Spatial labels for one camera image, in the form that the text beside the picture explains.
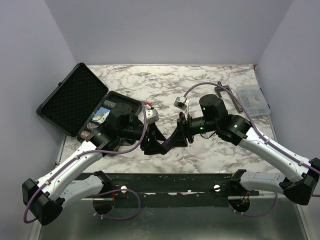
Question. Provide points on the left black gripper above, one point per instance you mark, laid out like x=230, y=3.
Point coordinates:
x=154, y=134

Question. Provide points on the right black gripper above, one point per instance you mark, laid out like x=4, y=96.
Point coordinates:
x=178, y=138

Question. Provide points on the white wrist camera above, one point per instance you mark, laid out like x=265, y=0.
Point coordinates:
x=152, y=115
x=182, y=103

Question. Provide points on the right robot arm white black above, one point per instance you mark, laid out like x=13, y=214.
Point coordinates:
x=297, y=177

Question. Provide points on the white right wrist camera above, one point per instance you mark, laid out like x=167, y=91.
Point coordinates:
x=182, y=103

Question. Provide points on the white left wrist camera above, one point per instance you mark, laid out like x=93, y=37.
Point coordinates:
x=152, y=115

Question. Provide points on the dark metal handle bracket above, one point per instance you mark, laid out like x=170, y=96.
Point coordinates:
x=218, y=91

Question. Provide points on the orange blue chip stack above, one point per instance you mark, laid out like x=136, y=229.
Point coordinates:
x=91, y=126

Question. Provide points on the clear plastic parts box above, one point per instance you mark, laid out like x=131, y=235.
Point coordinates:
x=253, y=100

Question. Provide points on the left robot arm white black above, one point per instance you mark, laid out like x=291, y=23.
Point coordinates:
x=46, y=197

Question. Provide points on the blue playing card deck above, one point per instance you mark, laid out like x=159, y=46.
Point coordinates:
x=101, y=115

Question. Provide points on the purple grey poker chip stack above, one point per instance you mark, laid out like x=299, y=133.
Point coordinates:
x=166, y=144

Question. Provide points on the pink black chip stack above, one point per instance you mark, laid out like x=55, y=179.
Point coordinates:
x=83, y=135

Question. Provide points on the black foam-lined poker case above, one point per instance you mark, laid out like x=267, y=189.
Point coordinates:
x=71, y=106

